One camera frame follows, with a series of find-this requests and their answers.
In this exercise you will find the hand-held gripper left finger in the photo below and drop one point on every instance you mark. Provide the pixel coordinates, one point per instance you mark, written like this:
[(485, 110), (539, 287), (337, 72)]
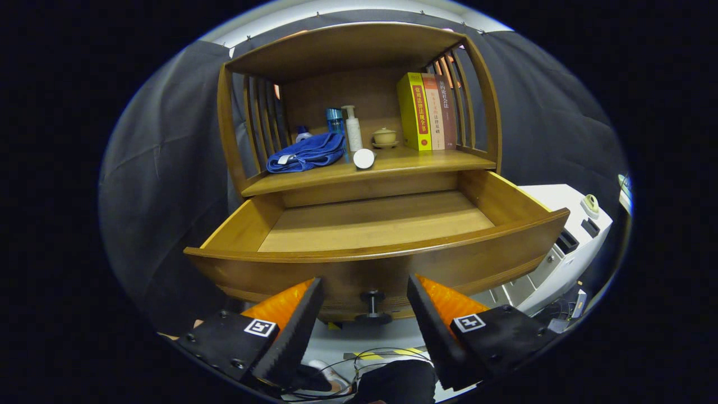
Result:
[(297, 331)]

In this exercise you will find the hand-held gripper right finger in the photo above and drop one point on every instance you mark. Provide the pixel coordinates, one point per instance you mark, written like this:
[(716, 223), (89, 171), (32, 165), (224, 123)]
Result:
[(435, 336)]

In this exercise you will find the wooden drawer with black knob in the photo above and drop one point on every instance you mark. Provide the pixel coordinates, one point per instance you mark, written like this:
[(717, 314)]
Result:
[(370, 224)]

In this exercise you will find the white and green tube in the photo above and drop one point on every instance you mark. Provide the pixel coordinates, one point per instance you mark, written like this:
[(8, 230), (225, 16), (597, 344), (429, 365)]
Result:
[(363, 159)]

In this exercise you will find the wooden countertop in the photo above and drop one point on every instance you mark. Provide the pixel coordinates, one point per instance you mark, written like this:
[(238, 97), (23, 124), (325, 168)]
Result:
[(415, 160)]

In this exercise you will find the white drawer unit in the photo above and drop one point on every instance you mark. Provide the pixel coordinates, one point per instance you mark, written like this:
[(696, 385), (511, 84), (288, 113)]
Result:
[(552, 199)]

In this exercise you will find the wooden cabinet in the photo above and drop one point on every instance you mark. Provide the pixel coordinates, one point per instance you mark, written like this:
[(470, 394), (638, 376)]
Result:
[(348, 50)]

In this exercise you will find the white power adapter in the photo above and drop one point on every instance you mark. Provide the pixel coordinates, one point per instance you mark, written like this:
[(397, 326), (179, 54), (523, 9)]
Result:
[(580, 303)]

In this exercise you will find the blue folded towel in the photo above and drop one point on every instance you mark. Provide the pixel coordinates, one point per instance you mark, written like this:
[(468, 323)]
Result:
[(308, 151)]

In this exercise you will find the small white blue-capped bottle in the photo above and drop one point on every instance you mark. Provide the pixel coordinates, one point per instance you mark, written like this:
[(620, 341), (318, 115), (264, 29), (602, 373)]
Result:
[(303, 136)]

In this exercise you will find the pale green tape roll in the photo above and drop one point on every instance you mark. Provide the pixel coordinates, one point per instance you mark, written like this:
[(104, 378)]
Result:
[(590, 205)]

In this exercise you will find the white pump bottle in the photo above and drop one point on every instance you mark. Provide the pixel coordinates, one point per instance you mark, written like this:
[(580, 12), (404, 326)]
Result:
[(354, 134)]

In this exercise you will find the beige lidded teacup with saucer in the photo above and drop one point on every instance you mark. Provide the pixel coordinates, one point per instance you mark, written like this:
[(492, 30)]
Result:
[(385, 136)]

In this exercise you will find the black backdrop cloth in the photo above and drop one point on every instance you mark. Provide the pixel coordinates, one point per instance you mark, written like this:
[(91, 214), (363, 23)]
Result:
[(168, 168)]

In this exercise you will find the dark red book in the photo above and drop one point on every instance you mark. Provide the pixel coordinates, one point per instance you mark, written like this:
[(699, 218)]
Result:
[(449, 118)]

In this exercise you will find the yellow book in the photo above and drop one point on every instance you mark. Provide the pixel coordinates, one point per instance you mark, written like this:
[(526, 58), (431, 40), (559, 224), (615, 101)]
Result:
[(412, 112)]

